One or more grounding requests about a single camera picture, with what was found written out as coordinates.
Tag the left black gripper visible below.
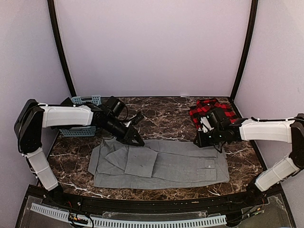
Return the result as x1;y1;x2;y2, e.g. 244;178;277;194
101;115;145;146

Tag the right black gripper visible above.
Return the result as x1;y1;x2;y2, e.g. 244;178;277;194
193;127;224;148

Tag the grey long sleeve shirt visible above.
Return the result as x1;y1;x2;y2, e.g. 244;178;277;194
88;140;230;190

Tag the red black plaid shirt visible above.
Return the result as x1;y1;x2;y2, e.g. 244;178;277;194
189;98;239;130

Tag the light blue plastic basket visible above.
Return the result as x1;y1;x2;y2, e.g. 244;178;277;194
58;95;102;137

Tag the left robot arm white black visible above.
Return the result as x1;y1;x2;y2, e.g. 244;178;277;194
14;96;144;207

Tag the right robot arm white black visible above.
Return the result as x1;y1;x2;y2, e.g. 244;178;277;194
194;111;304;206

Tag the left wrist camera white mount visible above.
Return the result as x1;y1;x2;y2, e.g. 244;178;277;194
104;96;146;126

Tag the black curved front rail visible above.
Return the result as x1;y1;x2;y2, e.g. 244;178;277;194
37;190;262;214

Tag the white slotted cable duct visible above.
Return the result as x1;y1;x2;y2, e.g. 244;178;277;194
30;203;227;228

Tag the black right corner post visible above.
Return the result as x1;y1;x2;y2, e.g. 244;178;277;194
229;0;258;102

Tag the black corner post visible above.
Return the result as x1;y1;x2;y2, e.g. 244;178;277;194
47;0;76;97
229;0;258;102

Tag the black left corner post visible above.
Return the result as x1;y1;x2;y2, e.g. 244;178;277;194
47;0;76;97

